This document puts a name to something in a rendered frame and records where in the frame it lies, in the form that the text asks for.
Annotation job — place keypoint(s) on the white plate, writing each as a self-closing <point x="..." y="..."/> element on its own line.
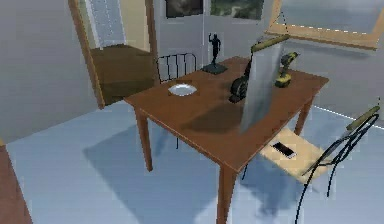
<point x="182" y="89"/>

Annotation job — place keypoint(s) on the green framed picture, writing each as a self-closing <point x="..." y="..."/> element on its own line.
<point x="237" y="8"/>

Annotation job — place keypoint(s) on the black phone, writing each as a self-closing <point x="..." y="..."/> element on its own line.
<point x="283" y="149"/>

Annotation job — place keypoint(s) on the dark framed picture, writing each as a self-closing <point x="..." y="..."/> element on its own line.
<point x="184" y="7"/>

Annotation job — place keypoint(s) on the brown wooden door frame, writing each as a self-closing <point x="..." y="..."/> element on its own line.
<point x="110" y="50"/>

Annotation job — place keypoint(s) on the yellow black power drill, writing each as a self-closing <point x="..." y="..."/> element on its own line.
<point x="285" y="71"/>

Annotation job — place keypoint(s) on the wooden framed window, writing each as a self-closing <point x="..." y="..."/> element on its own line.
<point x="326" y="25"/>

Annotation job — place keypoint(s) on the black round device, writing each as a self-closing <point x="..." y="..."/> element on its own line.
<point x="239" y="87"/>

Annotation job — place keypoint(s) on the brown wooden table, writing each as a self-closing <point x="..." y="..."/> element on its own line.
<point x="206" y="113"/>

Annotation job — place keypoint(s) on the black human statue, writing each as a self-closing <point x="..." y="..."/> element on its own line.
<point x="215" y="55"/>

